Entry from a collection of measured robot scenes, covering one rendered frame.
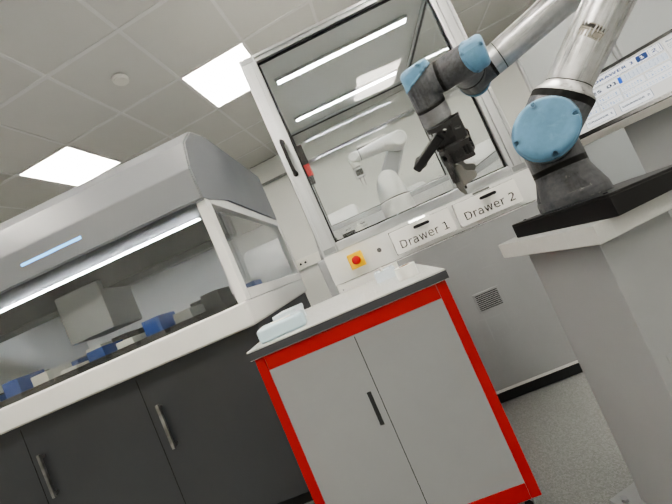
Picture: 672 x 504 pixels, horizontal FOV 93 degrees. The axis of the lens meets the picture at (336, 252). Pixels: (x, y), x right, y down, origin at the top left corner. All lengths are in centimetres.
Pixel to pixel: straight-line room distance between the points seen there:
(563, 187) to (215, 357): 136
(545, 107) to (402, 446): 90
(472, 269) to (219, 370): 120
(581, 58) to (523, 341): 120
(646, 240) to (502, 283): 80
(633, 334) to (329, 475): 83
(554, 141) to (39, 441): 221
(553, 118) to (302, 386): 89
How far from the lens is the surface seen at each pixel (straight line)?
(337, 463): 111
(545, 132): 78
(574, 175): 92
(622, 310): 91
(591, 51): 84
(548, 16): 102
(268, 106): 174
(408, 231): 151
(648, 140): 182
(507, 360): 172
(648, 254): 94
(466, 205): 158
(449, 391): 103
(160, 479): 187
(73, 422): 200
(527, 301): 170
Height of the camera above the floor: 89
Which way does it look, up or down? 2 degrees up
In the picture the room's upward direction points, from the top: 24 degrees counter-clockwise
